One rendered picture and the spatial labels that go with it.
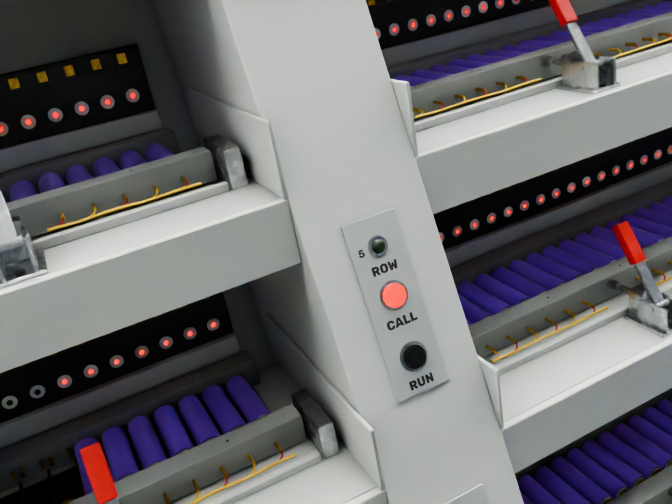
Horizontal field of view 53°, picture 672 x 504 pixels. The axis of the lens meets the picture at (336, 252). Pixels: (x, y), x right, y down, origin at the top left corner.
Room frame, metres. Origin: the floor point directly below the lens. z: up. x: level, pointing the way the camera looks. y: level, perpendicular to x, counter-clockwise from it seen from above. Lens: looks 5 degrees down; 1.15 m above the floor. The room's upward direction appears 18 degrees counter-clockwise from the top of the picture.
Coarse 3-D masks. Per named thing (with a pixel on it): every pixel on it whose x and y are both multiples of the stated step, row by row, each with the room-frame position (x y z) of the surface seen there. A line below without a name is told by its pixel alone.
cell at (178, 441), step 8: (160, 408) 0.53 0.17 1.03; (168, 408) 0.52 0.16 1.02; (160, 416) 0.52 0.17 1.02; (168, 416) 0.51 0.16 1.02; (176, 416) 0.52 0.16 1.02; (160, 424) 0.51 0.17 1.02; (168, 424) 0.50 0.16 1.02; (176, 424) 0.50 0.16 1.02; (160, 432) 0.51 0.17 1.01; (168, 432) 0.50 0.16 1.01; (176, 432) 0.49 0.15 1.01; (184, 432) 0.50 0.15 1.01; (168, 440) 0.49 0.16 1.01; (176, 440) 0.48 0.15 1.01; (184, 440) 0.48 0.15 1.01; (168, 448) 0.48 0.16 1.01; (176, 448) 0.48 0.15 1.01; (184, 448) 0.47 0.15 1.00
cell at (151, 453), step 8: (144, 416) 0.52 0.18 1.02; (128, 424) 0.52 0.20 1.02; (136, 424) 0.51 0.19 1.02; (144, 424) 0.51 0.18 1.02; (136, 432) 0.50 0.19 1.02; (144, 432) 0.50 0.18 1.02; (152, 432) 0.50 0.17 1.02; (136, 440) 0.50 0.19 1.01; (144, 440) 0.49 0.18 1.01; (152, 440) 0.49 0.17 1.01; (136, 448) 0.49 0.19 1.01; (144, 448) 0.48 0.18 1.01; (152, 448) 0.48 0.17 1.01; (160, 448) 0.48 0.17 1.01; (144, 456) 0.48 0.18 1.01; (152, 456) 0.47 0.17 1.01; (160, 456) 0.47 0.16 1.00; (144, 464) 0.47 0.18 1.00; (152, 464) 0.47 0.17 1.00
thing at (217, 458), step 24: (288, 408) 0.49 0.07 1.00; (240, 432) 0.47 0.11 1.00; (264, 432) 0.47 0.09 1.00; (288, 432) 0.48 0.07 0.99; (192, 456) 0.46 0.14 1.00; (216, 456) 0.46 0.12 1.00; (240, 456) 0.46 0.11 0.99; (264, 456) 0.47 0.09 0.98; (288, 456) 0.46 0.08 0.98; (120, 480) 0.45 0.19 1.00; (144, 480) 0.44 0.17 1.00; (168, 480) 0.44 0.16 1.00; (192, 480) 0.45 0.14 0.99; (216, 480) 0.46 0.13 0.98; (240, 480) 0.45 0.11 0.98
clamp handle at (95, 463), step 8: (88, 448) 0.40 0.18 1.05; (96, 448) 0.40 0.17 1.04; (88, 456) 0.40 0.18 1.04; (96, 456) 0.40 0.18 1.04; (104, 456) 0.40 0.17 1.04; (88, 464) 0.40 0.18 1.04; (96, 464) 0.40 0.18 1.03; (104, 464) 0.40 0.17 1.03; (88, 472) 0.40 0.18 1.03; (96, 472) 0.40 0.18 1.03; (104, 472) 0.40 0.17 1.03; (96, 480) 0.40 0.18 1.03; (104, 480) 0.40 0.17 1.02; (112, 480) 0.40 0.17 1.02; (96, 488) 0.39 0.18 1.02; (104, 488) 0.39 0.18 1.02; (112, 488) 0.40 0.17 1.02; (96, 496) 0.39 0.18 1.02; (104, 496) 0.39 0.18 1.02; (112, 496) 0.39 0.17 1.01
